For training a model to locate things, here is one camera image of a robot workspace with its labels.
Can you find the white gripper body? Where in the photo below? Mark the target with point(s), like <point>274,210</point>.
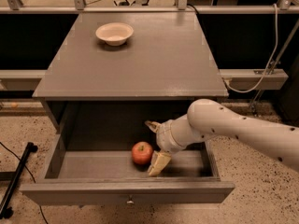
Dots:
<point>163,138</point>

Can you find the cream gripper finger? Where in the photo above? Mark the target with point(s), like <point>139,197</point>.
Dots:
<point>158,162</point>
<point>153,125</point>

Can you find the red apple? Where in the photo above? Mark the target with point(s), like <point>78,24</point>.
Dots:
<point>141,153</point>

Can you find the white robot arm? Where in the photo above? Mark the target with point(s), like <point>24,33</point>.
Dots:
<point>206,119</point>

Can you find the metal drawer knob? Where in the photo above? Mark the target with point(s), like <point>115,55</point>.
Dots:
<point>130,201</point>

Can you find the open grey top drawer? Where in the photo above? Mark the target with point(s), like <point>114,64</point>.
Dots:
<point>90,172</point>

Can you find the grey cabinet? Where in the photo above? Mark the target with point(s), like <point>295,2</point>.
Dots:
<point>167,58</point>

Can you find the white bowl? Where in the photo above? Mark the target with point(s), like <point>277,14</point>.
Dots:
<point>115,33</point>

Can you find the black stand leg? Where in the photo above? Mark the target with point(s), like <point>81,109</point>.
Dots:
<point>5,210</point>

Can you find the metal frame rail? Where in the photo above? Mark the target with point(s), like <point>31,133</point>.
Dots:
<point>149,9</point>

